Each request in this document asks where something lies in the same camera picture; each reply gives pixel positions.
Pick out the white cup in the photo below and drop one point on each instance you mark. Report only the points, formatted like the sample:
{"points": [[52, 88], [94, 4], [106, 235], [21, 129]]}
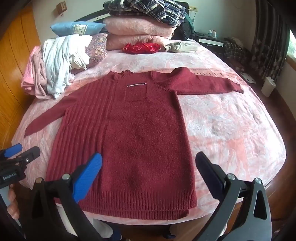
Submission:
{"points": [[268, 86]]}

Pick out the person's left hand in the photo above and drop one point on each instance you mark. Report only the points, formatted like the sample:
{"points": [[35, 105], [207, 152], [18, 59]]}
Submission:
{"points": [[13, 209]]}

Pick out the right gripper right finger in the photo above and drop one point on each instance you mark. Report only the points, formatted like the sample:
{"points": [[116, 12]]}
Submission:
{"points": [[253, 221]]}

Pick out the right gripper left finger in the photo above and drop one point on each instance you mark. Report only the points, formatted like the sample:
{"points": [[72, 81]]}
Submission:
{"points": [[69, 189]]}

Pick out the dark floral curtain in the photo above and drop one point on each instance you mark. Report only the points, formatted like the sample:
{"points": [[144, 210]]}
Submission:
{"points": [[271, 41]]}

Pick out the dark red knit sweater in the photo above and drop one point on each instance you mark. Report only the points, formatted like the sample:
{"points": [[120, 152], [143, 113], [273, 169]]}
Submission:
{"points": [[134, 120]]}

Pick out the pink garment pile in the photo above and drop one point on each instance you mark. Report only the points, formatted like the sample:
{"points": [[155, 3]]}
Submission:
{"points": [[34, 80]]}

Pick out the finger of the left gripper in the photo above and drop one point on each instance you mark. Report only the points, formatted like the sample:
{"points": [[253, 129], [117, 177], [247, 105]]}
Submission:
{"points": [[11, 151], [26, 157]]}

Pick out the pink floral bed blanket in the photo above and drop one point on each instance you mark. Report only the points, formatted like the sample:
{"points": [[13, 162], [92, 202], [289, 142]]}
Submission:
{"points": [[234, 130]]}

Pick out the red satin cloth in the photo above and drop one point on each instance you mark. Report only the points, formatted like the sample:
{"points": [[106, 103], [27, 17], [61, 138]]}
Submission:
{"points": [[141, 48]]}

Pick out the paisley patterned pillow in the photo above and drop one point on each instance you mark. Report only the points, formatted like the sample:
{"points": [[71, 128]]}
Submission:
{"points": [[96, 50]]}

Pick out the folded pink fluffy blanket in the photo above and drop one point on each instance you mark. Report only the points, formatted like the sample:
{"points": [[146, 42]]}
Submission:
{"points": [[123, 30]]}

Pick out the plaid flannel clothes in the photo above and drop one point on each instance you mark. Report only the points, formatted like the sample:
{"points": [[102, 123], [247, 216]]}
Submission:
{"points": [[170, 13]]}

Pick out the blue pillow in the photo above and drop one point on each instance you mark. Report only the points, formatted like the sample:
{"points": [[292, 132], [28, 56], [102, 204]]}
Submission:
{"points": [[80, 28]]}

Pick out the pale blue white garment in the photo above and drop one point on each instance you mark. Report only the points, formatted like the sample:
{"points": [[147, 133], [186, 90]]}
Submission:
{"points": [[60, 56]]}

